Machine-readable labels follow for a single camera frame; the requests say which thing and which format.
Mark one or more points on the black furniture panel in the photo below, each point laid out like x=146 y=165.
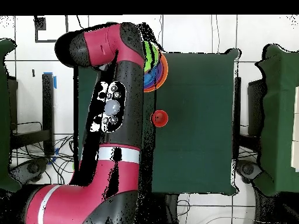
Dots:
x=12 y=105
x=254 y=107

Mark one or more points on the orange plastic bowl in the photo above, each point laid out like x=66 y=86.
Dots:
x=165 y=72

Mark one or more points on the purple plastic bowl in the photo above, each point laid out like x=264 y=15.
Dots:
x=158 y=72

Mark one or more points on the black post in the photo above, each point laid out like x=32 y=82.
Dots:
x=237 y=105

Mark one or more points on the green plastic bowl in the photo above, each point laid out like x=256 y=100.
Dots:
x=148 y=57

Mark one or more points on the green cloth side table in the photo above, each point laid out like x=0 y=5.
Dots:
x=4 y=116
x=280 y=116

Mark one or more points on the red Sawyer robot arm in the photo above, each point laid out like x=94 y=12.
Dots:
x=121 y=175

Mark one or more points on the dark grey office chair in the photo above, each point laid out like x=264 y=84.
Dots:
x=32 y=168
x=247 y=169

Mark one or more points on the orange-red plastic cup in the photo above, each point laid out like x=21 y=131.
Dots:
x=160 y=118

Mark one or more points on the dark green tablecloth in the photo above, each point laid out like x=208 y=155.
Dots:
x=198 y=116

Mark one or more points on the blue plastic bowl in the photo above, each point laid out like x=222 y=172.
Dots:
x=148 y=78

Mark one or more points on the black frame with blue tape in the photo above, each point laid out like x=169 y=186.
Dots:
x=48 y=105

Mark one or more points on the beige boxes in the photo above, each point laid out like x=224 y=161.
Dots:
x=296 y=140

